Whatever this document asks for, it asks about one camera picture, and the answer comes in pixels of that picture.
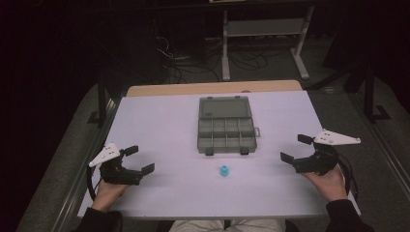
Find person's legs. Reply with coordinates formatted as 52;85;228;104
168;218;287;232

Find grey plastic organizer box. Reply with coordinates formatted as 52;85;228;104
196;95;261;157

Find black metal stand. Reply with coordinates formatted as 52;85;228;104
86;72;114;128
363;62;393;124

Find left hand-held gripper cable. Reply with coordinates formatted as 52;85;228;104
85;163;102;203

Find bundle of floor cables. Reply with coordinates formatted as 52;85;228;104
154;35;291;85

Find right hand-held gripper cable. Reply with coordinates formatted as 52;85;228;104
335;152;360;201

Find person's right hand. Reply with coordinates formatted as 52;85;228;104
301;163;350;203

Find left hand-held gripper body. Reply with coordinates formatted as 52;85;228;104
88;142;143;187

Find hand-held gripper cable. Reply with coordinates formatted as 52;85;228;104
335;152;360;201
85;163;102;203

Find white metal stand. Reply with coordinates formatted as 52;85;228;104
220;5;316;82

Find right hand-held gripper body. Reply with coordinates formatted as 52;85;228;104
293;128;362;177

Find person's left hand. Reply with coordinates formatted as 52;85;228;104
91;179;131;214

